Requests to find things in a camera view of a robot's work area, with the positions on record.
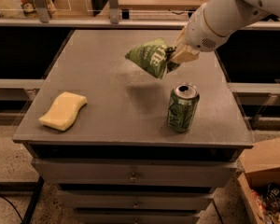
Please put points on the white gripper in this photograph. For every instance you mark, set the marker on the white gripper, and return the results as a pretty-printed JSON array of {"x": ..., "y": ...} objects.
[{"x": 200, "y": 32}]

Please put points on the green jalapeno chip bag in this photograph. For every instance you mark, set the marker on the green jalapeno chip bag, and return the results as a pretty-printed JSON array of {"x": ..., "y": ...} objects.
[{"x": 153, "y": 57}]

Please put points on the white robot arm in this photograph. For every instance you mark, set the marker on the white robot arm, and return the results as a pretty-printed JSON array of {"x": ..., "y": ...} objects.
[{"x": 246, "y": 12}]

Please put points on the green soda can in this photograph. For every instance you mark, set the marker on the green soda can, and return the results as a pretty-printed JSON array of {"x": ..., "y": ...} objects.
[{"x": 183, "y": 102}]

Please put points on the grey drawer cabinet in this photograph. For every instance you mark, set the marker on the grey drawer cabinet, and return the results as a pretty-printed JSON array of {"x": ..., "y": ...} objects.
[{"x": 120, "y": 162}]

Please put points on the yellow sponge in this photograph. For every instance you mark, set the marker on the yellow sponge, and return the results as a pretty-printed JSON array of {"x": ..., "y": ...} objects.
[{"x": 63, "y": 111}]

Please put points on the cardboard box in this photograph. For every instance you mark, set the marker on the cardboard box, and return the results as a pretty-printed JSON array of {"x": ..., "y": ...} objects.
[{"x": 261, "y": 166}]

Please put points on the snack bags in box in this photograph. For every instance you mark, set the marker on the snack bags in box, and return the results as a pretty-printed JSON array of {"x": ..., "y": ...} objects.
[{"x": 268, "y": 202}]

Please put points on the metal railing frame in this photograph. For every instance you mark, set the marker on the metal railing frame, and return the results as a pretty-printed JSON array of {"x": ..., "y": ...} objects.
[{"x": 80, "y": 14}]

